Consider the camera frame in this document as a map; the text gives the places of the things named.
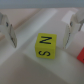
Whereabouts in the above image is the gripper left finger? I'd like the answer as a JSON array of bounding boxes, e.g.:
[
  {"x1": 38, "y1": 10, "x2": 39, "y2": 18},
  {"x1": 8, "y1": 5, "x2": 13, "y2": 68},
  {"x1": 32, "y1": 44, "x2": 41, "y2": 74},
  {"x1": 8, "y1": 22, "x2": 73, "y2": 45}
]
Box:
[{"x1": 0, "y1": 13, "x2": 18, "y2": 49}]

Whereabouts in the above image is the yellow block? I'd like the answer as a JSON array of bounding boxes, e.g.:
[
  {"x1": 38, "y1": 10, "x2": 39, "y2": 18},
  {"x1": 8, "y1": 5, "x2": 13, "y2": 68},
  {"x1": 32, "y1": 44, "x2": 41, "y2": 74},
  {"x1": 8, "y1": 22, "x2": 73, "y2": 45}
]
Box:
[{"x1": 35, "y1": 32, "x2": 58, "y2": 60}]

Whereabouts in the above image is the pink block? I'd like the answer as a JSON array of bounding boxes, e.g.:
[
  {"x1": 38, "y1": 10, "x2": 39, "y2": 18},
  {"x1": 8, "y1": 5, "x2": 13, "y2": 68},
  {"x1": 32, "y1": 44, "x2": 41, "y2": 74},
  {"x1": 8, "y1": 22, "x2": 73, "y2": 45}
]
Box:
[{"x1": 76, "y1": 46, "x2": 84, "y2": 64}]

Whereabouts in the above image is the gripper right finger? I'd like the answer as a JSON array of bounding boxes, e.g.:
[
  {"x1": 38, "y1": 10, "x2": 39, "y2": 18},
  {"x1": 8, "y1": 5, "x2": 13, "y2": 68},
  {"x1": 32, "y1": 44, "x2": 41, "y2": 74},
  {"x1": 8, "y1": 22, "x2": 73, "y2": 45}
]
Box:
[{"x1": 62, "y1": 10, "x2": 84, "y2": 51}]

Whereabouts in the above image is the white plastic box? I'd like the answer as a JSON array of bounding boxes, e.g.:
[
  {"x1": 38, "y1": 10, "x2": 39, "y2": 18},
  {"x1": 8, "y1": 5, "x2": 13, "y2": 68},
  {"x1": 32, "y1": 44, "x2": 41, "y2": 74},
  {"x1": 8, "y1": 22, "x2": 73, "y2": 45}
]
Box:
[{"x1": 0, "y1": 7, "x2": 84, "y2": 84}]

